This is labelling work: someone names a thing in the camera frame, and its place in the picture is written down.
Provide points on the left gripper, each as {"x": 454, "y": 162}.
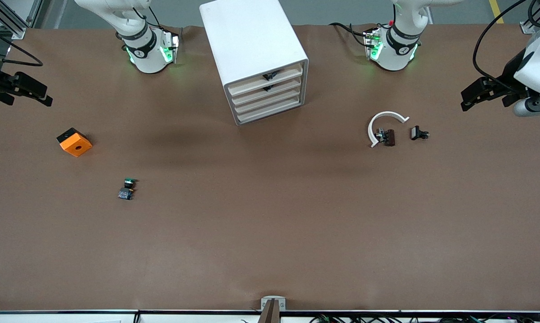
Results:
{"x": 509, "y": 74}

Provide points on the green push button switch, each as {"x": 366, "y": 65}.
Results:
{"x": 126, "y": 194}

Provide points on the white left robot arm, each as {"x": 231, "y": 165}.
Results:
{"x": 402, "y": 49}

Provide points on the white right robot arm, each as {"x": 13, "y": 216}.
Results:
{"x": 146, "y": 54}

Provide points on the white drawer cabinet housing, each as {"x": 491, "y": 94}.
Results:
{"x": 252, "y": 36}

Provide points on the orange and black block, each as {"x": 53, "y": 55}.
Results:
{"x": 76, "y": 146}

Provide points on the small black clip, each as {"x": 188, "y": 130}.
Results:
{"x": 415, "y": 133}

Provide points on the white curved plastic piece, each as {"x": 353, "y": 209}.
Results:
{"x": 386, "y": 114}

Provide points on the small brown component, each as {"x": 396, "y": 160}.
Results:
{"x": 389, "y": 137}

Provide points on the brown table cover sheet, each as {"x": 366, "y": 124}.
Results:
{"x": 270, "y": 224}

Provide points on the aluminium frame extrusion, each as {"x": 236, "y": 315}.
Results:
{"x": 9, "y": 20}
{"x": 537, "y": 18}

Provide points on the white table edge rail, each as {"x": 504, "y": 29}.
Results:
{"x": 72, "y": 316}

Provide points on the grey bracket with post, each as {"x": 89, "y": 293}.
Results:
{"x": 273, "y": 305}

